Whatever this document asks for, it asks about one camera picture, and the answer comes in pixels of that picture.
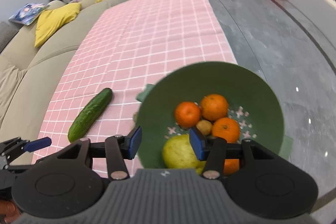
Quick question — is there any brown longan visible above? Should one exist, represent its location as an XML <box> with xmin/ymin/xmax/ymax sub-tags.
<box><xmin>133</xmin><ymin>112</ymin><xmax>138</xmax><ymax>124</ymax></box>
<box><xmin>196</xmin><ymin>119</ymin><xmax>213</xmax><ymax>136</ymax></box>

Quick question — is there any orange tangerine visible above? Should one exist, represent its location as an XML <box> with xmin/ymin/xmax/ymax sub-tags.
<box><xmin>211</xmin><ymin>117</ymin><xmax>240</xmax><ymax>143</ymax></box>
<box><xmin>199</xmin><ymin>94</ymin><xmax>228</xmax><ymax>121</ymax></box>
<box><xmin>174</xmin><ymin>101</ymin><xmax>201</xmax><ymax>128</ymax></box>
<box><xmin>223</xmin><ymin>159</ymin><xmax>240</xmax><ymax>176</ymax></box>

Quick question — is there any green cucumber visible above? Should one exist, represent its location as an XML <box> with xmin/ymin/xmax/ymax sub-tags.
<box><xmin>68</xmin><ymin>88</ymin><xmax>113</xmax><ymax>143</ymax></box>

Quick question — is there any person's right hand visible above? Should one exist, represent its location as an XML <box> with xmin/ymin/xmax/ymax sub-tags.
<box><xmin>0</xmin><ymin>200</ymin><xmax>21</xmax><ymax>223</ymax></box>

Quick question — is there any yellow pear in bowl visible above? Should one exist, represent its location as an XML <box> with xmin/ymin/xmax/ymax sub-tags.
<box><xmin>162</xmin><ymin>134</ymin><xmax>206</xmax><ymax>174</ymax></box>

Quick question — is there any orange tangerine under gripper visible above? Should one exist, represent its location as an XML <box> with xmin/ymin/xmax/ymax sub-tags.
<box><xmin>223</xmin><ymin>159</ymin><xmax>240</xmax><ymax>176</ymax></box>

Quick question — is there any green plastic bowl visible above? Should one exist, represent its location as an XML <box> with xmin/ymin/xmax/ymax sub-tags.
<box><xmin>136</xmin><ymin>61</ymin><xmax>293</xmax><ymax>169</ymax></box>

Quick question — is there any beige sofa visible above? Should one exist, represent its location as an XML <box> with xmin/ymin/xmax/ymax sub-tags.
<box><xmin>1</xmin><ymin>0</ymin><xmax>129</xmax><ymax>165</ymax></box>

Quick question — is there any pink checkered tablecloth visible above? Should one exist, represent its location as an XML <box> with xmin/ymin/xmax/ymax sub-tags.
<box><xmin>33</xmin><ymin>0</ymin><xmax>236</xmax><ymax>160</ymax></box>

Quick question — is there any yellow cushion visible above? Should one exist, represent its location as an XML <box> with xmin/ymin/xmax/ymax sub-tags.
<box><xmin>34</xmin><ymin>2</ymin><xmax>81</xmax><ymax>48</ymax></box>

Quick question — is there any blue patterned cushion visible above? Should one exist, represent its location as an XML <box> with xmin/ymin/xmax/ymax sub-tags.
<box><xmin>9</xmin><ymin>3</ymin><xmax>49</xmax><ymax>26</ymax></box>

